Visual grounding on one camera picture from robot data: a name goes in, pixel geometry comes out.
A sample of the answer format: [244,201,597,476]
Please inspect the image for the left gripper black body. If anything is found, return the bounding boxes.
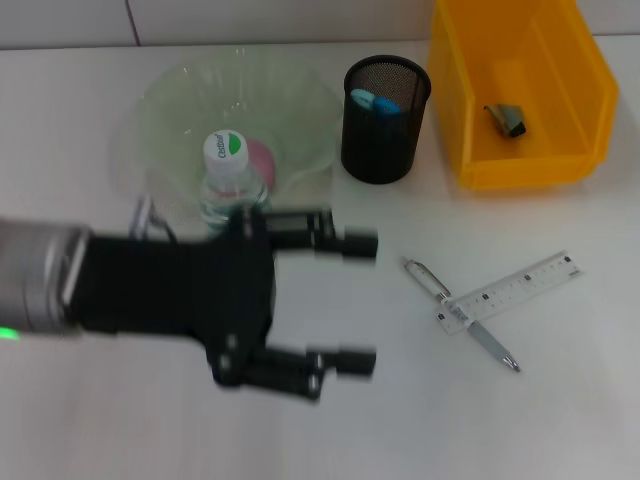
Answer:
[62,206,280,389]

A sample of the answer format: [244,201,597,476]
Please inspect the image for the clear water bottle green label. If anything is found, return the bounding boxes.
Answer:
[199,128,274,242]

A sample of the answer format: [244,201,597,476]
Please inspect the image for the blue and teal scissors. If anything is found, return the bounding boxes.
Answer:
[348,88,402,118]

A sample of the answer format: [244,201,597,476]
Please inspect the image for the pink peach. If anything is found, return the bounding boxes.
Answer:
[245,138,277,189]

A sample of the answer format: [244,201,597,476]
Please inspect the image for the black mesh pen holder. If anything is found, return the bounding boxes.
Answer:
[340,54,433,186]

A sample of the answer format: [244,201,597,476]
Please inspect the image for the clear silver ballpoint pen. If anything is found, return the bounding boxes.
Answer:
[399,255,523,375]

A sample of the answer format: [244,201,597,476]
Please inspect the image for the green glass fruit plate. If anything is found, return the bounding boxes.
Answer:
[115,46,345,202]

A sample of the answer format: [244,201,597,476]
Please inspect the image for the clear plastic ruler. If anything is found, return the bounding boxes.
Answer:
[433,248,587,336]

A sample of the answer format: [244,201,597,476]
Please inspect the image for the yellow plastic storage bin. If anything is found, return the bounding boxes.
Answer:
[426,0,622,192]

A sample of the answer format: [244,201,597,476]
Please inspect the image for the left gripper cable with connector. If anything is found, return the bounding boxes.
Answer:
[128,194,182,244]

